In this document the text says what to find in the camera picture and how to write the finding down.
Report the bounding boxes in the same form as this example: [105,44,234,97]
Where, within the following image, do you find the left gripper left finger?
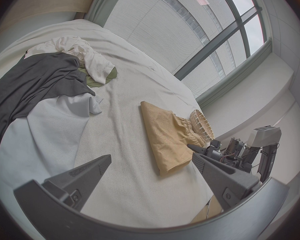
[41,154,112,212]

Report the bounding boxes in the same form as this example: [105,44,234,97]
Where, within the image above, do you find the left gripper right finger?
[191,152,261,212]

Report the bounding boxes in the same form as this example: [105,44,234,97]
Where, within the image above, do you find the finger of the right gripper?
[187,144,207,155]

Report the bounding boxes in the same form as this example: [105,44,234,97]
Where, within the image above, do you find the tan shorts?
[140,101,214,176]

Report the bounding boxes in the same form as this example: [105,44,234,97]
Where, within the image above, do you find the round woven basket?
[189,109,215,143]

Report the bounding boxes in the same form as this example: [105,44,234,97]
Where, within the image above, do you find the pale blue garment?
[0,93,103,184]

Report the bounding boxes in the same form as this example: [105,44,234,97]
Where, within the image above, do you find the bed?
[0,0,215,224]

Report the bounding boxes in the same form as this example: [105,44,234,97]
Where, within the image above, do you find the green garment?
[77,66,118,88]

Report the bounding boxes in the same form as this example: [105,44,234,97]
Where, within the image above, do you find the black garment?
[0,53,96,172]

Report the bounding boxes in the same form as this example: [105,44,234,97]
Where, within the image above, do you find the white garment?
[25,36,115,84]

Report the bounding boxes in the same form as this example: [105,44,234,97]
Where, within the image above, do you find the window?
[104,0,269,99]

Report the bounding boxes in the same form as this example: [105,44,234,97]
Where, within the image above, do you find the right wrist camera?
[210,139,222,151]

